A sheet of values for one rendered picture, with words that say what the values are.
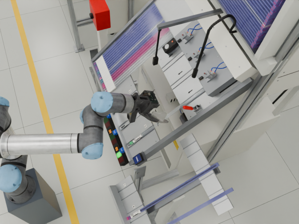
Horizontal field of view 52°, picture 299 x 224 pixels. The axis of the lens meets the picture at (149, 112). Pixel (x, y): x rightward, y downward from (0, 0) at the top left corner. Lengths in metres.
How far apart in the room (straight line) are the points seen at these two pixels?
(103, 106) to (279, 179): 1.76
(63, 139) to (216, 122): 1.00
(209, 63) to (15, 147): 0.82
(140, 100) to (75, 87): 1.53
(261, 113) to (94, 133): 1.15
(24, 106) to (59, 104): 0.28
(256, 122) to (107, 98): 1.08
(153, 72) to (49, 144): 1.01
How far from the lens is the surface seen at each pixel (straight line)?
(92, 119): 1.15
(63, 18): 3.18
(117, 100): 1.11
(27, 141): 1.17
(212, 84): 1.29
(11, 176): 1.58
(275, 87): 1.50
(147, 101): 1.20
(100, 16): 2.09
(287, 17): 1.00
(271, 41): 1.06
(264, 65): 1.16
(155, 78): 1.93
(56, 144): 1.14
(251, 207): 2.41
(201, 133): 1.78
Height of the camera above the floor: 2.20
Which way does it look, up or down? 61 degrees down
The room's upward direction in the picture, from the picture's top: 8 degrees clockwise
